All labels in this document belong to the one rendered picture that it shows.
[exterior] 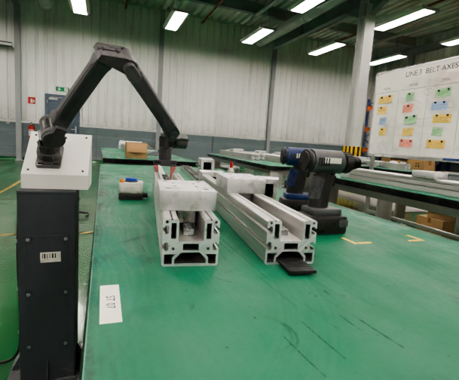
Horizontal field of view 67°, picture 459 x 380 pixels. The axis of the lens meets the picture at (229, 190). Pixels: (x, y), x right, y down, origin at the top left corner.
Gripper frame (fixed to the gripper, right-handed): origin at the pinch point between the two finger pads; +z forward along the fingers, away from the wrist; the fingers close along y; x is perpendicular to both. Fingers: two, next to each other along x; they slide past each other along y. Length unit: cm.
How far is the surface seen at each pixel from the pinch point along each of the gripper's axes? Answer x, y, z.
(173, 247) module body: -98, -3, 0
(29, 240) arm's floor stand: -21, -49, 22
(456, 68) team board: 125, 273, -101
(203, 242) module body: -99, 2, -1
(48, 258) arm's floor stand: -20, -43, 29
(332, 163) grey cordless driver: -78, 38, -15
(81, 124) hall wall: 1054, -218, -41
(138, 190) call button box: -35.4, -10.4, -0.3
